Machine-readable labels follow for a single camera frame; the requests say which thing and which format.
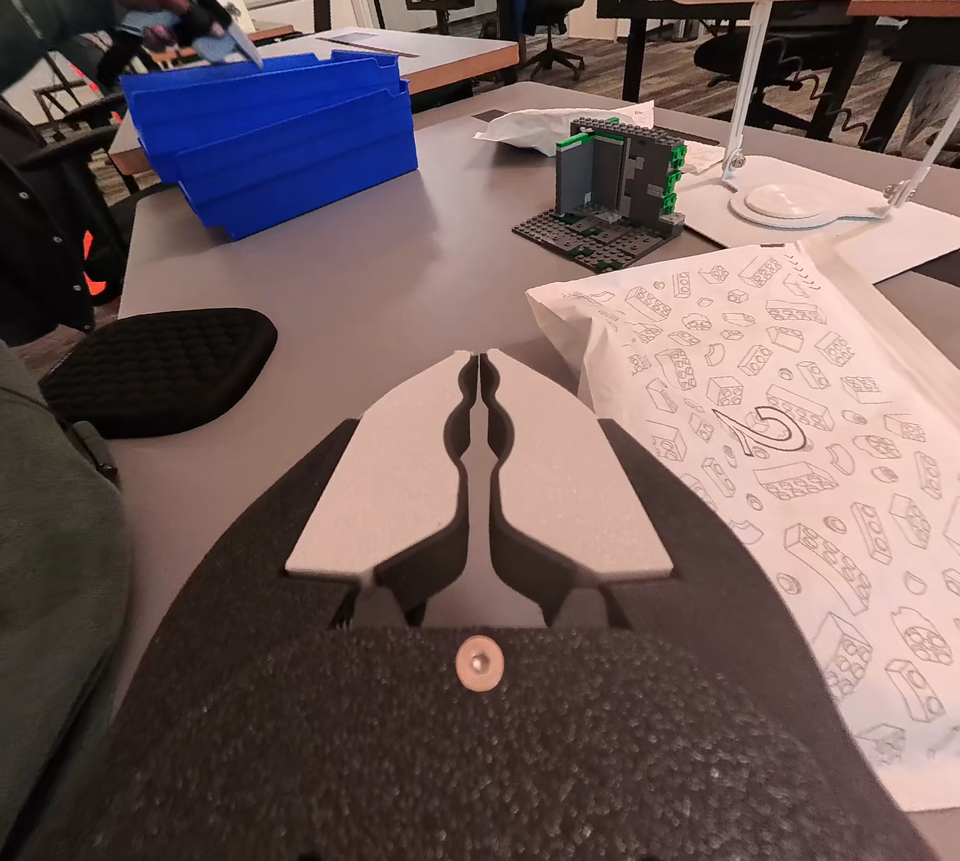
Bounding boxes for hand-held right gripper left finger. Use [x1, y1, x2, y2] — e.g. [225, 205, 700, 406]
[285, 351, 481, 628]

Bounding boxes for side desk with small posters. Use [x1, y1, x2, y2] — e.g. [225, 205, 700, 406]
[150, 0, 303, 63]

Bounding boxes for person's green sweatshirt torso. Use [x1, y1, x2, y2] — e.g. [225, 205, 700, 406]
[0, 343, 135, 861]

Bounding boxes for white and wooden book stand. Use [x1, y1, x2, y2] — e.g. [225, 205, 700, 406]
[652, 0, 960, 286]

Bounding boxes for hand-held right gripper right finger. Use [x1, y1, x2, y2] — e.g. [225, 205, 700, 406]
[478, 349, 675, 628]

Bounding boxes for black mesh chair armrest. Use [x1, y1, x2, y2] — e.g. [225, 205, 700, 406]
[39, 308, 279, 441]

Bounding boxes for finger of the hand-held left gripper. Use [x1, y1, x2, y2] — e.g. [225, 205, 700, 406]
[195, 19, 266, 71]

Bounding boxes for flat white paper bag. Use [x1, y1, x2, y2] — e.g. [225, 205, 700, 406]
[678, 139, 727, 174]

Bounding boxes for paper bag with line drawings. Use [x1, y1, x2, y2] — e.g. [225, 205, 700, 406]
[474, 102, 656, 158]
[525, 242, 960, 814]

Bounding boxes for grey brick build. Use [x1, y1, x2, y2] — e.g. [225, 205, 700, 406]
[512, 117, 688, 276]

